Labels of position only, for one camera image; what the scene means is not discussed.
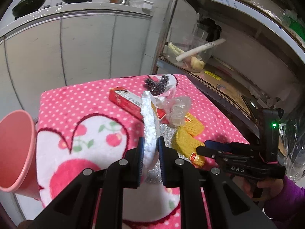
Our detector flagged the white rolling pin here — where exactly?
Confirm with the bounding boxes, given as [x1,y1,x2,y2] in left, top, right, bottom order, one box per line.
[176,38,226,62]

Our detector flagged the white kitchen cabinets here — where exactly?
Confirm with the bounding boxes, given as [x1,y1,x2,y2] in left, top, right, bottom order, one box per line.
[1,3,152,118]

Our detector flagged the person's right hand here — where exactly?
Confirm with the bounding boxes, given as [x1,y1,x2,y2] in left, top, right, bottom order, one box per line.
[240,177,284,198]

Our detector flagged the silver glitter foil strip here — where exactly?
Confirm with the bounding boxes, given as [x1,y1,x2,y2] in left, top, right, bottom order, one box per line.
[144,123,177,185]

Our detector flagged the yellow foam net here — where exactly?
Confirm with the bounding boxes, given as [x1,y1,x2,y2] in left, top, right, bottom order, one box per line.
[182,112,204,136]
[172,127,206,168]

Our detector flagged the black blender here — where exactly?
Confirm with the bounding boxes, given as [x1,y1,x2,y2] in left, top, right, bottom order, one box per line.
[196,18,222,42]

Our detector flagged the left black wok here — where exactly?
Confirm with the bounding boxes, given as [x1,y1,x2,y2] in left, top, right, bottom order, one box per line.
[12,0,46,20]

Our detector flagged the metal shelf rack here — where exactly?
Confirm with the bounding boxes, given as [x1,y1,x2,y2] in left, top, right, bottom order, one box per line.
[152,0,304,141]

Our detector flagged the pink polka dot blanket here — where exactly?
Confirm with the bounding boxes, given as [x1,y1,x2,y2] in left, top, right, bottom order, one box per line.
[35,73,250,229]

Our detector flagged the clear plastic bag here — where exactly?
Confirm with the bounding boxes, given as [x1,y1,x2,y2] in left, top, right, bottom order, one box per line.
[157,96,191,127]

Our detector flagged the white container on counter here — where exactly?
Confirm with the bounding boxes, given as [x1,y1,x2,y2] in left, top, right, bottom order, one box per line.
[141,0,154,11]

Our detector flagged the purple sleeve forearm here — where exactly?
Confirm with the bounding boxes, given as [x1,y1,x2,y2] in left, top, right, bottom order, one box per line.
[264,177,304,228]

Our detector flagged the pink plastic trash bin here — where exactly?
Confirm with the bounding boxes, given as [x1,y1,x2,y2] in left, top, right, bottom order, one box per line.
[1,110,40,200]

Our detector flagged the red toothpaste box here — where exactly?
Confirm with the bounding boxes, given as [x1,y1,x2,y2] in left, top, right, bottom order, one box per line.
[109,87,166,121]

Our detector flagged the clear plastic container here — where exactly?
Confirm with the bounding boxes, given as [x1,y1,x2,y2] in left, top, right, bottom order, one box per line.
[163,33,216,73]

